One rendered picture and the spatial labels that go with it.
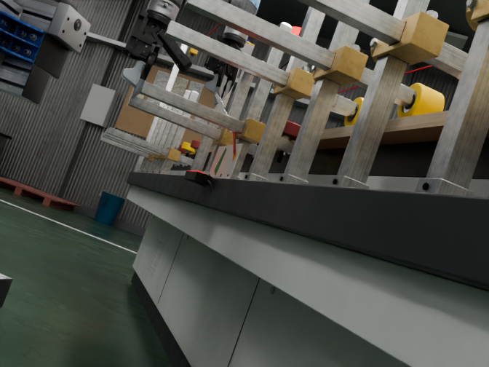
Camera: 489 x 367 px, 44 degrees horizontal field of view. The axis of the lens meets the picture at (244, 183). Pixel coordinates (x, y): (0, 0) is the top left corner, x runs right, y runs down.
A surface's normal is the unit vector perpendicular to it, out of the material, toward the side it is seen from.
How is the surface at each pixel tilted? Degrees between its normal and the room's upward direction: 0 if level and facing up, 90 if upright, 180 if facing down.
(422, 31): 90
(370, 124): 90
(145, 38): 90
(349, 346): 90
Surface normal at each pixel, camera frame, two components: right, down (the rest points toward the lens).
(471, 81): -0.90, -0.35
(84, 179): -0.18, -0.14
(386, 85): 0.27, 0.03
